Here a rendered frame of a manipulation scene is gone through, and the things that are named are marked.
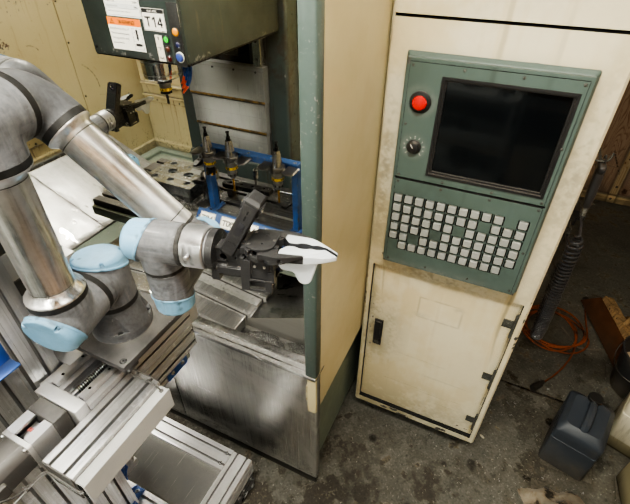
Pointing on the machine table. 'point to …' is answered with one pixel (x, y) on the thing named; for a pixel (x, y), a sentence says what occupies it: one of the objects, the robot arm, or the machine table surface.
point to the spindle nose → (160, 71)
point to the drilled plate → (179, 177)
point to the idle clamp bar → (245, 188)
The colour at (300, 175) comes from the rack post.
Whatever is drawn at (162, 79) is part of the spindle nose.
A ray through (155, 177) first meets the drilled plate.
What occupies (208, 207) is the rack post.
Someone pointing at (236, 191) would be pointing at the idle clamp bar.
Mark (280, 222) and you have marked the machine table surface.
